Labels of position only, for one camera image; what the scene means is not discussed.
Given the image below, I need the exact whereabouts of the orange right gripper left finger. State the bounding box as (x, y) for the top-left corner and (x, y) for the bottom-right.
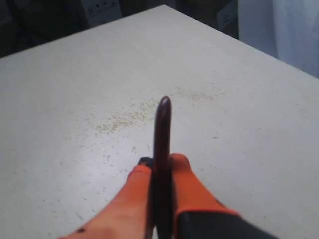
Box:
(64, 157), (154, 239)

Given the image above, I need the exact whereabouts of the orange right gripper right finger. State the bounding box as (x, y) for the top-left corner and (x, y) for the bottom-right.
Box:
(170, 153), (274, 239)

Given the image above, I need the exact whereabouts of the dark red wooden spoon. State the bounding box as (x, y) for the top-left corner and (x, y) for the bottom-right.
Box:
(152, 96), (172, 239)

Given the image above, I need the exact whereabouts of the white cloth backdrop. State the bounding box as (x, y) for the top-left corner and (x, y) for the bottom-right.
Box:
(238, 0), (319, 77)

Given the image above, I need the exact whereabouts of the white power strip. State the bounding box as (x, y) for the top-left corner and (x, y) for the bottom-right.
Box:
(82, 0), (123, 27)

